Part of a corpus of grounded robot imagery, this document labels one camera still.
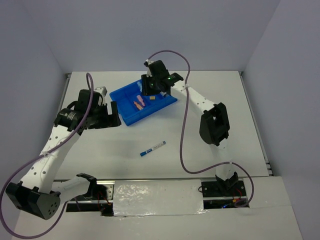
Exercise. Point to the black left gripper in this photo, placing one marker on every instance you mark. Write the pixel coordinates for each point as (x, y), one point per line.
(114, 120)

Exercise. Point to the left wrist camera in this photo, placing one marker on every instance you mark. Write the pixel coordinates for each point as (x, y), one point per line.
(101, 90)

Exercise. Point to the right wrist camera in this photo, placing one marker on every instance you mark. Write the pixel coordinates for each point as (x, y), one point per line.
(150, 68)

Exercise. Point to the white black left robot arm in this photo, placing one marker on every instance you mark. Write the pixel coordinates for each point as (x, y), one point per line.
(36, 192)

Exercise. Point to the blue translucent case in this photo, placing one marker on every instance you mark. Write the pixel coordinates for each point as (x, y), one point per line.
(139, 84)

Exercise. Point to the blue white marker pen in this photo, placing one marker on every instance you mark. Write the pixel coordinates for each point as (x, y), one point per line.
(157, 146)

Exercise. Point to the orange translucent case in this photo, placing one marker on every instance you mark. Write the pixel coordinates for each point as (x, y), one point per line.
(138, 106)

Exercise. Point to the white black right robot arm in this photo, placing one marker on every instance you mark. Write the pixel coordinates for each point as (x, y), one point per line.
(214, 123)

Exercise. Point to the blue plastic compartment tray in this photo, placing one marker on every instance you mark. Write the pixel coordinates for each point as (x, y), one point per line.
(133, 106)

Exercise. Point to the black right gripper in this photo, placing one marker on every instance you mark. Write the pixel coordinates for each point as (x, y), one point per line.
(146, 90)

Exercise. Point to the blue slime jar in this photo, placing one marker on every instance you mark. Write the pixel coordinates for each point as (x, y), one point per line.
(164, 94)

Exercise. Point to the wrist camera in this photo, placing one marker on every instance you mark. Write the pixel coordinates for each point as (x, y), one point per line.
(101, 90)
(150, 68)

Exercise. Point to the pink translucent case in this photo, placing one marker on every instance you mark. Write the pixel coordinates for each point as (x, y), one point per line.
(141, 100)

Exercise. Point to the white foil covered panel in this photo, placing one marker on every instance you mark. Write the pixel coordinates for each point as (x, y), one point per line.
(157, 198)

